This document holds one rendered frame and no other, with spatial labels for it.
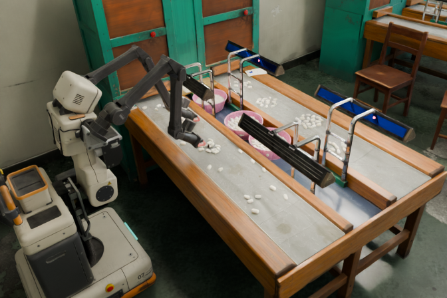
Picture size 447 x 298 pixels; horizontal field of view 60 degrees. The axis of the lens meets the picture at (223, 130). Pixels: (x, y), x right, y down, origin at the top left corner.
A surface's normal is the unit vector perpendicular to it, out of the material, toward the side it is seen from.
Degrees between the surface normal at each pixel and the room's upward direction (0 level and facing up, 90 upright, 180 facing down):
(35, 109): 90
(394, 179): 0
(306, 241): 0
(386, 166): 0
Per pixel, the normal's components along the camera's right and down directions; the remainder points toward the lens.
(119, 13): 0.55, 0.44
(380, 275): -0.04, -0.84
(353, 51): -0.80, 0.36
